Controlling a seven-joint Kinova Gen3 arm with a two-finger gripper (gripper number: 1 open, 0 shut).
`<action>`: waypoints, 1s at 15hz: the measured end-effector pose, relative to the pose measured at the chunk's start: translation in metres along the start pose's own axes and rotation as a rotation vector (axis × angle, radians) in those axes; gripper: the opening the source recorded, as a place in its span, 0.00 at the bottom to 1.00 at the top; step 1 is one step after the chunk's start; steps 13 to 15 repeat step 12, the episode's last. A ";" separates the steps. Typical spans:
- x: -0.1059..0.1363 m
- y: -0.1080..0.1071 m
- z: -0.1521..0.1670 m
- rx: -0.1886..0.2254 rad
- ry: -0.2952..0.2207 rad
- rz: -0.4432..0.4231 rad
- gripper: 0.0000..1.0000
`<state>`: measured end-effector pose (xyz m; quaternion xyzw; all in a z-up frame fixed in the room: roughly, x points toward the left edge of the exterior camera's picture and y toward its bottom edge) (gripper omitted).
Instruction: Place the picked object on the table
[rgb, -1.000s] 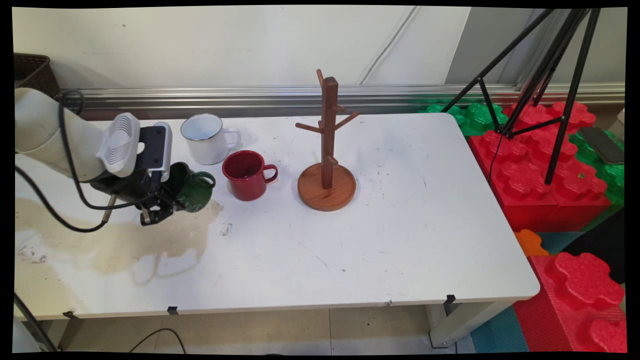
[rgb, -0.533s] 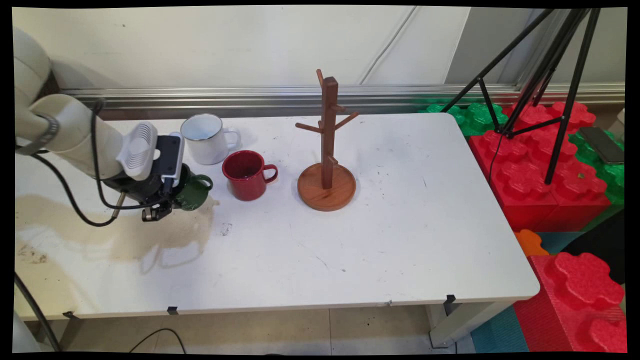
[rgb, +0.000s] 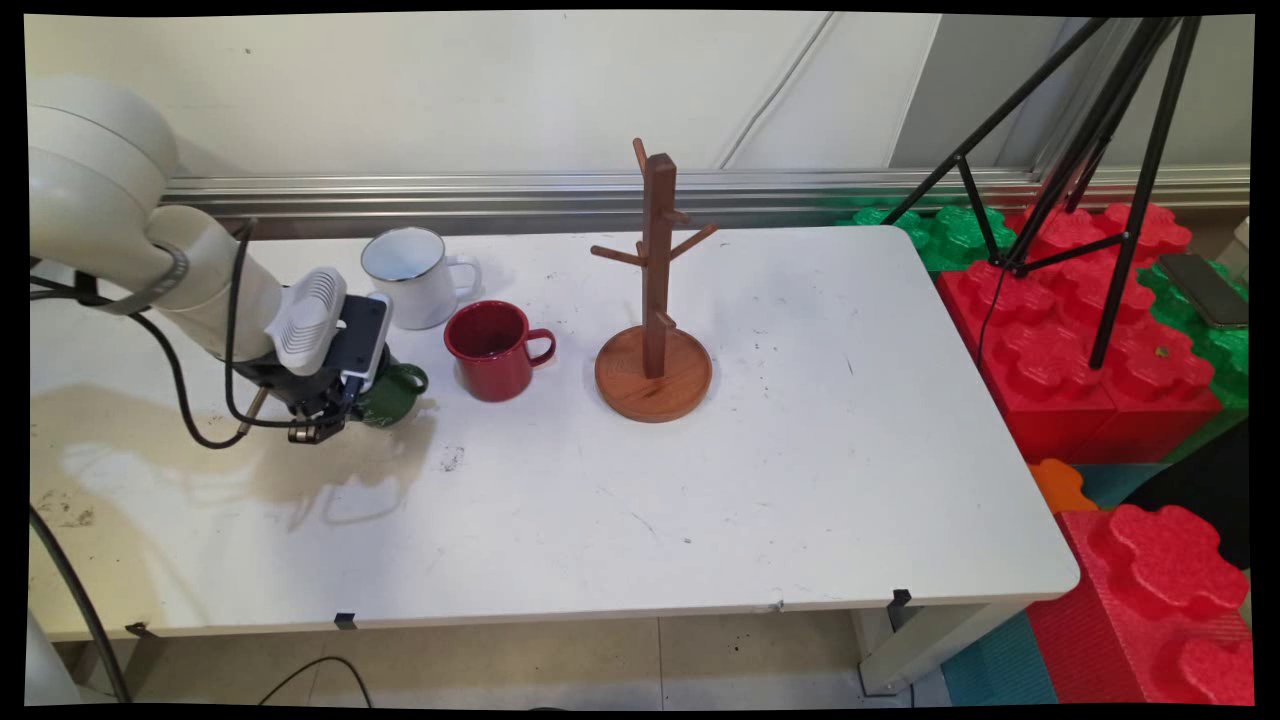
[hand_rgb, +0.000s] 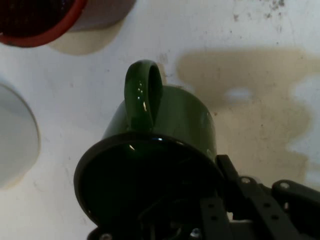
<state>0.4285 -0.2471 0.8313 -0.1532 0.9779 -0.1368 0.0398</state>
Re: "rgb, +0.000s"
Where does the white table leg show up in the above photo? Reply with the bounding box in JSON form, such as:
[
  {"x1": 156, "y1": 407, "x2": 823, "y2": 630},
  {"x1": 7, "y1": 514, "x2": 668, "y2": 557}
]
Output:
[{"x1": 856, "y1": 599, "x2": 1033, "y2": 699}]

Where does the teal foam mat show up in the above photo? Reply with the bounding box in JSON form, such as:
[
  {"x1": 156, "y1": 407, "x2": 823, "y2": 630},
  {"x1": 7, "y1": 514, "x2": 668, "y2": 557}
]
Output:
[{"x1": 939, "y1": 609, "x2": 1060, "y2": 707}]

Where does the large red foam block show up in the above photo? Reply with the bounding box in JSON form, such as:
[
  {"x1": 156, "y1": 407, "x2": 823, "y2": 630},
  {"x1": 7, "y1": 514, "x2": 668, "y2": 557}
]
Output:
[{"x1": 934, "y1": 202, "x2": 1227, "y2": 467}]

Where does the black camera tripod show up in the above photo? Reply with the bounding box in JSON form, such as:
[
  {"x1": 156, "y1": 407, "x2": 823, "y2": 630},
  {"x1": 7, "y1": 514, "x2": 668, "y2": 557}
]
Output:
[{"x1": 880, "y1": 15, "x2": 1207, "y2": 372}]

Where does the black floor cable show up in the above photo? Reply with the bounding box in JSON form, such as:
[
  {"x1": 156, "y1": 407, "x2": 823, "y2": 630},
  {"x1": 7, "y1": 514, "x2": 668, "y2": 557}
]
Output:
[{"x1": 257, "y1": 654, "x2": 374, "y2": 708}]

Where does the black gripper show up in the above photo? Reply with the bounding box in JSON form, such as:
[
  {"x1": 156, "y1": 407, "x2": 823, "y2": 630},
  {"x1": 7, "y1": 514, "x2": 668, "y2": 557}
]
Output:
[{"x1": 234, "y1": 344, "x2": 403, "y2": 446}]

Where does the aluminium wall rail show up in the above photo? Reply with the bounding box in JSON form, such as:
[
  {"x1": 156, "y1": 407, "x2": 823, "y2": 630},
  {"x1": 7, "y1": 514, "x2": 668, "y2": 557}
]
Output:
[{"x1": 160, "y1": 167, "x2": 1252, "y2": 241}]

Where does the green foam block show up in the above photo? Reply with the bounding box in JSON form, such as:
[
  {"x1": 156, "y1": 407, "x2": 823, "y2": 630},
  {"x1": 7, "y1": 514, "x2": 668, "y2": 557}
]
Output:
[
  {"x1": 1138, "y1": 258, "x2": 1252, "y2": 467},
  {"x1": 834, "y1": 205, "x2": 1019, "y2": 274}
]

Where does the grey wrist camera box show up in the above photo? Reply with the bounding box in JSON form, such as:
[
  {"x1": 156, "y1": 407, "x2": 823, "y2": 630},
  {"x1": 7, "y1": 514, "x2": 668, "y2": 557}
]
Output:
[{"x1": 328, "y1": 292, "x2": 394, "y2": 393}]

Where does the red enamel mug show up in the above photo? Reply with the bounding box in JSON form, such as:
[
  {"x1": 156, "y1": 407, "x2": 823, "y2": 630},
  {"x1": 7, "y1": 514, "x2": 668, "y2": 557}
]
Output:
[{"x1": 443, "y1": 300, "x2": 558, "y2": 403}]

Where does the white wall cable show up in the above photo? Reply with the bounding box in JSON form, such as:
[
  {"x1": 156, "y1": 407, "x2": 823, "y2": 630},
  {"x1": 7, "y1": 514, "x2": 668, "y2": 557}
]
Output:
[{"x1": 718, "y1": 12, "x2": 839, "y2": 172}]

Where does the black smartphone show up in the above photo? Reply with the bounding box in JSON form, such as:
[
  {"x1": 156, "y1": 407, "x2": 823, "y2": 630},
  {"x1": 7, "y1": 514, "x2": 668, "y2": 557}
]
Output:
[{"x1": 1154, "y1": 252, "x2": 1251, "y2": 332}]

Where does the white vented camera mount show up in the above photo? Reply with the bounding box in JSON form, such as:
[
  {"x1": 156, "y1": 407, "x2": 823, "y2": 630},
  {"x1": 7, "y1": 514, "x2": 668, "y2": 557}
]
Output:
[{"x1": 264, "y1": 266, "x2": 349, "y2": 377}]

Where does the wooden mug tree stand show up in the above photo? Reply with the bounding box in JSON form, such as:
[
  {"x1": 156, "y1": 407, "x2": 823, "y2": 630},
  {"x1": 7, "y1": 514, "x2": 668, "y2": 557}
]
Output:
[{"x1": 589, "y1": 137, "x2": 721, "y2": 424}]

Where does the thick black cable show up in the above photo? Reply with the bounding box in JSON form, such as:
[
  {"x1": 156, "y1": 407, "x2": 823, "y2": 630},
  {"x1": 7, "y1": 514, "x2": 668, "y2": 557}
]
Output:
[{"x1": 29, "y1": 503, "x2": 133, "y2": 705}]

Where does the teal foam panel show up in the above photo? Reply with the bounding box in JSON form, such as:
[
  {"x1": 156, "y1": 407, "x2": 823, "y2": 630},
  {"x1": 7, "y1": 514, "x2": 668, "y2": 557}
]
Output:
[{"x1": 1073, "y1": 461, "x2": 1183, "y2": 512}]

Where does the black cable with metal plug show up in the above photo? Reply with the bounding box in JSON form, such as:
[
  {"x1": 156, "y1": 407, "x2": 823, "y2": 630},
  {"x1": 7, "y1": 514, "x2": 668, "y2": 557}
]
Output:
[{"x1": 29, "y1": 272, "x2": 273, "y2": 451}]

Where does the grey velcro strap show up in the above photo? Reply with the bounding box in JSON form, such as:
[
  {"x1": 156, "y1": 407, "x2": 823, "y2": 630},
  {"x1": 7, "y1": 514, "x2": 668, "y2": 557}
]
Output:
[{"x1": 98, "y1": 243, "x2": 192, "y2": 318}]

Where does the green enamel mug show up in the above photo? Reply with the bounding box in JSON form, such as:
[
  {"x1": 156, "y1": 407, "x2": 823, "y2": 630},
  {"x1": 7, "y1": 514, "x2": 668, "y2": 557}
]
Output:
[{"x1": 354, "y1": 361, "x2": 430, "y2": 430}]

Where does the orange foam piece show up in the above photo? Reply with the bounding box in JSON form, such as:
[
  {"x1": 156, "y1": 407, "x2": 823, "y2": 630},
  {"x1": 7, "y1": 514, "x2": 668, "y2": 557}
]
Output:
[{"x1": 1027, "y1": 458, "x2": 1100, "y2": 515}]

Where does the white enamel mug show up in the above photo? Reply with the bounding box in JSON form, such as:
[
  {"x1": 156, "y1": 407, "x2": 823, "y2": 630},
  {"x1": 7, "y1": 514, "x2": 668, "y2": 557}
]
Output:
[{"x1": 360, "y1": 226, "x2": 484, "y2": 332}]

